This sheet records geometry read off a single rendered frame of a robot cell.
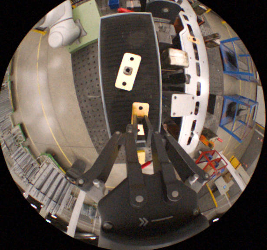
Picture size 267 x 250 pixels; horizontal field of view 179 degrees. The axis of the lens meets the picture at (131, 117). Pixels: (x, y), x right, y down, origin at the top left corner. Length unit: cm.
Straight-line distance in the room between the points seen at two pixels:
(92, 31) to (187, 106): 77
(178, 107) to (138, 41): 22
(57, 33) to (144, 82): 53
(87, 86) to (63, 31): 48
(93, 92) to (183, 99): 64
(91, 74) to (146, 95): 62
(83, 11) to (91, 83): 63
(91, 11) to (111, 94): 71
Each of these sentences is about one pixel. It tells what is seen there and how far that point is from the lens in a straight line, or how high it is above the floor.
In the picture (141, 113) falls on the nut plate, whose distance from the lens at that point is 21.
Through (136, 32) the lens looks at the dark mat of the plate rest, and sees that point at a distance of 24.
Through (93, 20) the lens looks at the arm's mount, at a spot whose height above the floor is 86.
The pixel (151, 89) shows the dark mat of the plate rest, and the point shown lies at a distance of 20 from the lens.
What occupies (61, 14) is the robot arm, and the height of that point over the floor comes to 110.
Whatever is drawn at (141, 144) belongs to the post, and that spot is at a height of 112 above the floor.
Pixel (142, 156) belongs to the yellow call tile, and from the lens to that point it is 29.
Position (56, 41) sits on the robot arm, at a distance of 60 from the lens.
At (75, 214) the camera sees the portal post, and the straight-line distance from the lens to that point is 339.
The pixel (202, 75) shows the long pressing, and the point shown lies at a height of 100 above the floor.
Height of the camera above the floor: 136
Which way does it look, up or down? 69 degrees down
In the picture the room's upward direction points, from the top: 178 degrees counter-clockwise
